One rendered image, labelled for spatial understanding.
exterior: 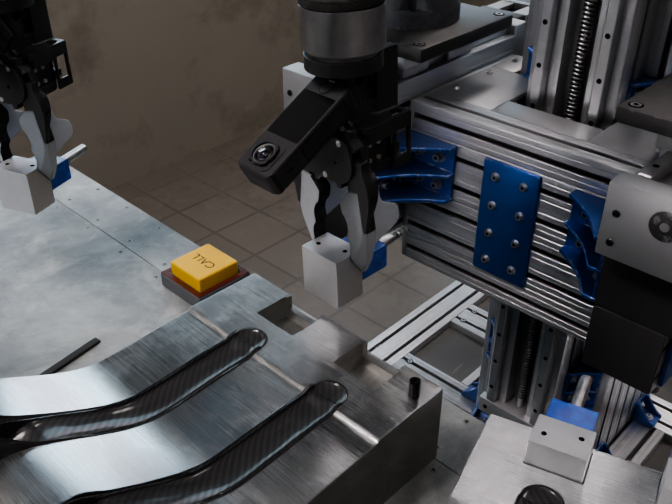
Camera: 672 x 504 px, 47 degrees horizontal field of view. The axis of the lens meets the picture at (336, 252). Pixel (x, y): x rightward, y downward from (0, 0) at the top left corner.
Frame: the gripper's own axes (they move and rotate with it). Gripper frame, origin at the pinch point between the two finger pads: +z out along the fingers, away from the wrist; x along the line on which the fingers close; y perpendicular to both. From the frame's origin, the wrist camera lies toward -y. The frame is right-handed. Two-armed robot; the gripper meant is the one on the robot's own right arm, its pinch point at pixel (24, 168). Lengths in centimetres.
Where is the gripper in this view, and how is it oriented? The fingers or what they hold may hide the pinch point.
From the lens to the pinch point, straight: 100.2
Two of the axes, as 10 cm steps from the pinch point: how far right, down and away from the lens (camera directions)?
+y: 3.8, -5.1, 7.7
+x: -9.3, -2.1, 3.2
